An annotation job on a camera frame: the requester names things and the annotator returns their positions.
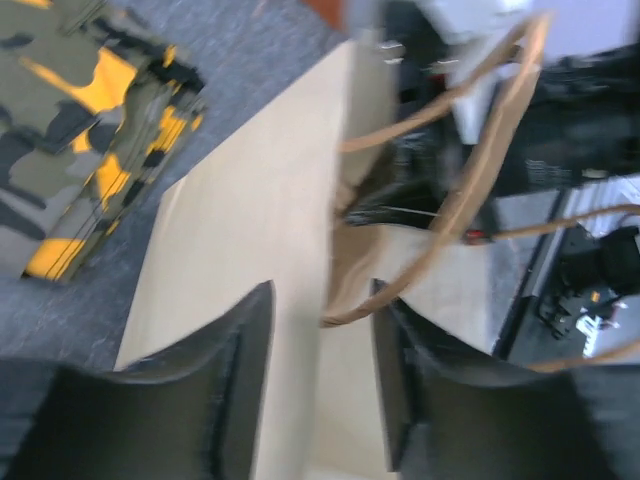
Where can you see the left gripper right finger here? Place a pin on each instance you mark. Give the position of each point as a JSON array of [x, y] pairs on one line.
[[451, 411]]

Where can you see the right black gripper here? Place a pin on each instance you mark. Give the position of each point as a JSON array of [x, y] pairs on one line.
[[416, 170]]

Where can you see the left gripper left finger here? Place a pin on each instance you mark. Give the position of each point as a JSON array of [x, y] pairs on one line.
[[188, 411]]

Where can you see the brown paper bag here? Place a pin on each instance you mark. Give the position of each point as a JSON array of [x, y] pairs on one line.
[[268, 204]]

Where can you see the orange compartment tray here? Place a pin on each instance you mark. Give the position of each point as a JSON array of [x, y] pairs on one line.
[[332, 12]]

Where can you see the camouflage folded cloth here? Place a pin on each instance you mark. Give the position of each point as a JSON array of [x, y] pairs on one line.
[[94, 105]]

